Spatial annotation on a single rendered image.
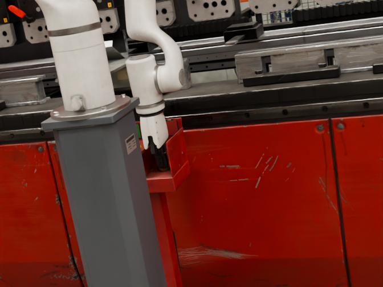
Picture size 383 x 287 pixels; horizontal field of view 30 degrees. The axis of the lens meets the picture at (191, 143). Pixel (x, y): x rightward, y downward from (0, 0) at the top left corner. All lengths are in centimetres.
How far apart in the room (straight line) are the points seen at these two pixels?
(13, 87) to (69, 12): 109
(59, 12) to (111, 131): 28
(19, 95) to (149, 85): 78
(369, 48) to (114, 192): 98
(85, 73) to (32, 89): 102
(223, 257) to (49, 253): 66
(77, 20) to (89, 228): 48
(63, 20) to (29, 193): 112
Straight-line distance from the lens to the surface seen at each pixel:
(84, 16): 161
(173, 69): 197
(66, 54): 162
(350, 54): 226
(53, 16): 162
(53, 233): 264
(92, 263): 175
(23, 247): 273
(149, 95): 201
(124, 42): 245
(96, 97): 163
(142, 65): 198
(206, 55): 261
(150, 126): 203
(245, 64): 231
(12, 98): 268
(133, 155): 169
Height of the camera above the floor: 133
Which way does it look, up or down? 15 degrees down
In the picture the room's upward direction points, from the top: 10 degrees counter-clockwise
